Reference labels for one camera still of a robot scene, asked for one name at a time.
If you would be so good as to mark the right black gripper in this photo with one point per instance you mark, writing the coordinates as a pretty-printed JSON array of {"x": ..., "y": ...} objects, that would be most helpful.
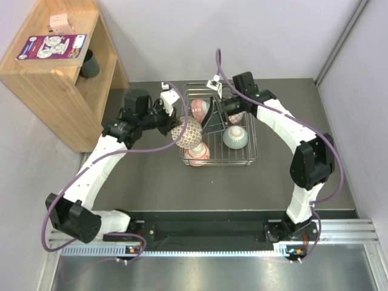
[{"x": 213, "y": 122}]

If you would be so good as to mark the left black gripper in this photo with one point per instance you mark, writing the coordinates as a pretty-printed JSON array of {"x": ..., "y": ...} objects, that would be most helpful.
[{"x": 170, "y": 122}]

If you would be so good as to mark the red daisy patterned bowl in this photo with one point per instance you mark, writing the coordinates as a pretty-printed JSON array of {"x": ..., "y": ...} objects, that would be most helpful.
[{"x": 199, "y": 108}]

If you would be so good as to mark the beige lattice patterned bowl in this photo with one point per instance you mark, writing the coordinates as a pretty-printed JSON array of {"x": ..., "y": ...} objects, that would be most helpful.
[{"x": 192, "y": 135}]

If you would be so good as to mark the mint green bowl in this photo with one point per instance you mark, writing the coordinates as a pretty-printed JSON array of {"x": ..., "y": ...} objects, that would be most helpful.
[{"x": 235, "y": 137}]

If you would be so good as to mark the metal wire dish rack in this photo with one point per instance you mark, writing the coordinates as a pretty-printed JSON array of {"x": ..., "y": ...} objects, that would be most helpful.
[{"x": 220, "y": 154}]

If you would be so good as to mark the red floral bowl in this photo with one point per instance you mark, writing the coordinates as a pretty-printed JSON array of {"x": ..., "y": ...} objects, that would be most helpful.
[{"x": 197, "y": 156}]

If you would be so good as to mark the white red patterned bowl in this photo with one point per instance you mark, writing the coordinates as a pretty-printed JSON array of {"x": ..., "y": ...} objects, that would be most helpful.
[{"x": 236, "y": 118}]

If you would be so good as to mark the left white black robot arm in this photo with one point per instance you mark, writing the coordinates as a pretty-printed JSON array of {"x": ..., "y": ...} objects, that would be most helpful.
[{"x": 70, "y": 211}]

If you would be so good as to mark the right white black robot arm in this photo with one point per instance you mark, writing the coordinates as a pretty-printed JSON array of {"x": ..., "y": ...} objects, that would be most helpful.
[{"x": 313, "y": 160}]

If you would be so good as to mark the dark grey cup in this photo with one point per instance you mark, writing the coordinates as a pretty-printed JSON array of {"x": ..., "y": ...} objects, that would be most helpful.
[{"x": 90, "y": 67}]

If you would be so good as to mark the wooden shelf unit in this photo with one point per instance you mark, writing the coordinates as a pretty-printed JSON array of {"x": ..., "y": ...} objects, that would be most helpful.
[{"x": 72, "y": 106}]

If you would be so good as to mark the purple book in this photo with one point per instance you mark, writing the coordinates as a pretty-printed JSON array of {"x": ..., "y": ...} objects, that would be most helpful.
[{"x": 54, "y": 50}]

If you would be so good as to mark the pink power adapter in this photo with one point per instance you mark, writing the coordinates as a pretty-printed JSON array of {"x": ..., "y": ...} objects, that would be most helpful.
[{"x": 59, "y": 25}]

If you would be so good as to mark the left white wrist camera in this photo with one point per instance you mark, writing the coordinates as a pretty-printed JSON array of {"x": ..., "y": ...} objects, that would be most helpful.
[{"x": 168, "y": 96}]

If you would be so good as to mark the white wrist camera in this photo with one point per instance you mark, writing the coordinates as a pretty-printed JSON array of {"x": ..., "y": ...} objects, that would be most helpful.
[
  {"x": 215, "y": 84},
  {"x": 168, "y": 96}
]

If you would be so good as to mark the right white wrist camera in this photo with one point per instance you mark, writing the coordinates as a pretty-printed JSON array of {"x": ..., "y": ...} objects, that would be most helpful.
[{"x": 215, "y": 84}]

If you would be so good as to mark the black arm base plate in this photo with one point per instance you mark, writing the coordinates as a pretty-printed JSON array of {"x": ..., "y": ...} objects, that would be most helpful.
[{"x": 164, "y": 231}]

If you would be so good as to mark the aluminium rail frame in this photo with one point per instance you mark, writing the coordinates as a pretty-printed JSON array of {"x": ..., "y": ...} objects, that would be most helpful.
[{"x": 346, "y": 255}]

